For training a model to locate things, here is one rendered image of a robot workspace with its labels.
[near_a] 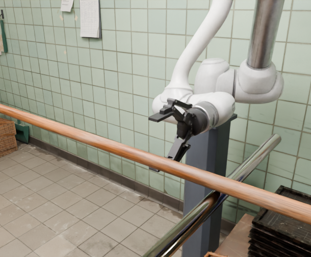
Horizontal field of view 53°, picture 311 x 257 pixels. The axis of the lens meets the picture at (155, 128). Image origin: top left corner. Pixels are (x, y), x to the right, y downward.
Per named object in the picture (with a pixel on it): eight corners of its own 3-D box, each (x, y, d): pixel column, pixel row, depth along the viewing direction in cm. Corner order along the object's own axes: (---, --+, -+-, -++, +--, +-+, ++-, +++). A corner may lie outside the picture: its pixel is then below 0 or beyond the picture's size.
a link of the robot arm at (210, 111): (217, 131, 96) (208, 138, 91) (192, 125, 101) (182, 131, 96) (219, 103, 92) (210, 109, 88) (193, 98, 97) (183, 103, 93)
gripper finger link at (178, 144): (179, 126, 88) (180, 128, 90) (161, 160, 85) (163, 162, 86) (190, 129, 86) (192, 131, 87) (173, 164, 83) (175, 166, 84)
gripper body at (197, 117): (208, 109, 88) (191, 118, 82) (206, 136, 92) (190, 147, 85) (186, 104, 93) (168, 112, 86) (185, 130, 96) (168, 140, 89)
